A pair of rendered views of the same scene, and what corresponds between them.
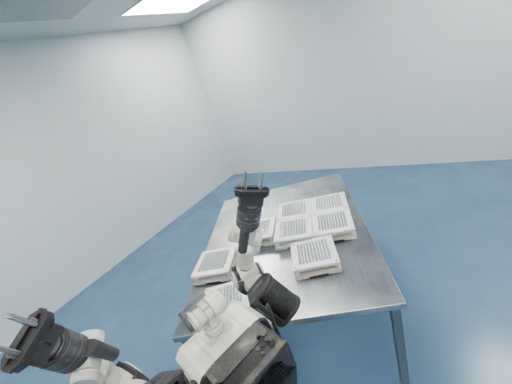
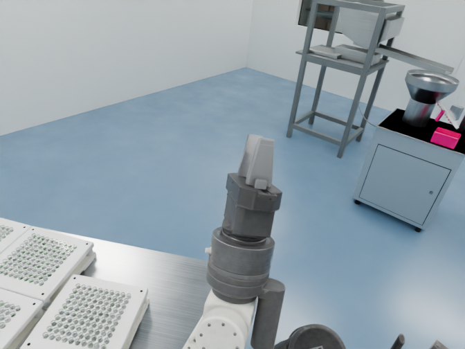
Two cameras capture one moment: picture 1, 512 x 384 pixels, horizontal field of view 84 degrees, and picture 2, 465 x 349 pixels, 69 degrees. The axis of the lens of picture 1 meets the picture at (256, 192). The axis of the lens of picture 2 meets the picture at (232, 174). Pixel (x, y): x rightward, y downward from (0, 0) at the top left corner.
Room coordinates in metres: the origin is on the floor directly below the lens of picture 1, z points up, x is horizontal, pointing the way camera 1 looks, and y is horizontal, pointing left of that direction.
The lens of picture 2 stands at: (0.97, 0.38, 1.77)
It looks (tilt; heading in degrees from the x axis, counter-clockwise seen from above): 33 degrees down; 265
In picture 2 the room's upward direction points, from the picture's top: 6 degrees clockwise
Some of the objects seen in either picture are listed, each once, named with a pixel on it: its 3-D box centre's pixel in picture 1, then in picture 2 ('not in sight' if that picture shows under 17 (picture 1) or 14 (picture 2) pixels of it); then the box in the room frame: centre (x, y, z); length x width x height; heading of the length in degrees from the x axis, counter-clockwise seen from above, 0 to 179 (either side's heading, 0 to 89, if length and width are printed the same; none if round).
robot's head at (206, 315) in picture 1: (209, 312); not in sight; (0.65, 0.24, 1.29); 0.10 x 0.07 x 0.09; 126
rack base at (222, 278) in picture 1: (217, 267); not in sight; (1.49, 0.38, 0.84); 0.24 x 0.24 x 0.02; 75
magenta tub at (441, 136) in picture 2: not in sight; (445, 138); (-0.71, -1.74, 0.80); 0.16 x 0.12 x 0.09; 140
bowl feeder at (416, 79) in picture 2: not in sight; (432, 102); (-0.72, -2.05, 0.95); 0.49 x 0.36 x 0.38; 140
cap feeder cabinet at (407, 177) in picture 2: not in sight; (408, 169); (-0.72, -1.98, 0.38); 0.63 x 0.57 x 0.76; 140
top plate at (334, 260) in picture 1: (313, 252); (90, 317); (1.27, -0.19, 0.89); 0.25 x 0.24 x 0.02; 79
